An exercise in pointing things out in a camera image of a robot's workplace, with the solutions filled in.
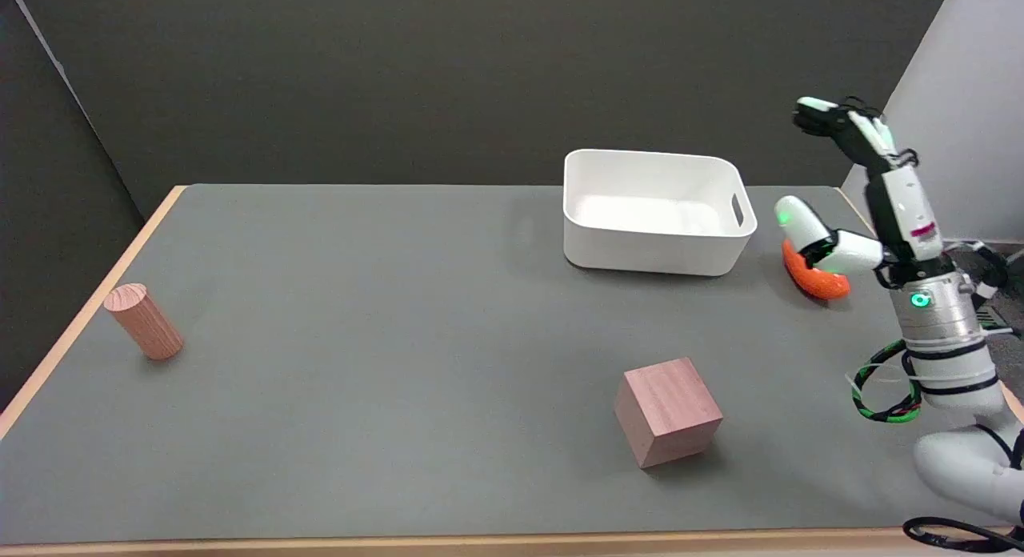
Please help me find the white plastic bin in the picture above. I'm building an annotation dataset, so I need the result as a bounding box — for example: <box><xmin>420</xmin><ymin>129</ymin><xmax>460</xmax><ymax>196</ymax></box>
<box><xmin>562</xmin><ymin>149</ymin><xmax>758</xmax><ymax>277</ymax></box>

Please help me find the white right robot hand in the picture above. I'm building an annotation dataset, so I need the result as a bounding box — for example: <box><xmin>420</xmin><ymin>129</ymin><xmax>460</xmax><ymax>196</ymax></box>
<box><xmin>774</xmin><ymin>97</ymin><xmax>955</xmax><ymax>289</ymax></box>

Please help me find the wooden cube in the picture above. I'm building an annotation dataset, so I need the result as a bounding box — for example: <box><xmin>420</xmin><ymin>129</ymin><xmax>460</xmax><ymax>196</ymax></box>
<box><xmin>614</xmin><ymin>357</ymin><xmax>724</xmax><ymax>469</ymax></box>

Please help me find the black floor cable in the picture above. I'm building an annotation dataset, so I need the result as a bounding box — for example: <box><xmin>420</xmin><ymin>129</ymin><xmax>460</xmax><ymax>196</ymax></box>
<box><xmin>903</xmin><ymin>517</ymin><xmax>1024</xmax><ymax>553</ymax></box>

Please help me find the floor vent grille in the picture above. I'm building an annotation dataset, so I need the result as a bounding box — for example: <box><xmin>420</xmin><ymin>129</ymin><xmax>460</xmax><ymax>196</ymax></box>
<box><xmin>972</xmin><ymin>304</ymin><xmax>1018</xmax><ymax>337</ymax></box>

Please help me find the wooden cylinder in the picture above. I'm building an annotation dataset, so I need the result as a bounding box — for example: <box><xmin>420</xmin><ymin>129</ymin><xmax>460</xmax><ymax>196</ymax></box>
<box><xmin>103</xmin><ymin>283</ymin><xmax>184</xmax><ymax>361</ymax></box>

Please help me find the orange mango toy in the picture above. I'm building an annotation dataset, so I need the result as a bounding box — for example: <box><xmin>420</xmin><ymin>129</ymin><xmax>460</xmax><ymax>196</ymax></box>
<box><xmin>782</xmin><ymin>238</ymin><xmax>850</xmax><ymax>301</ymax></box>

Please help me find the black green robot cable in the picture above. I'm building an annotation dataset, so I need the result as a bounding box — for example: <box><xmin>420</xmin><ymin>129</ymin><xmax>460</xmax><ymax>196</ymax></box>
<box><xmin>849</xmin><ymin>340</ymin><xmax>922</xmax><ymax>423</ymax></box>

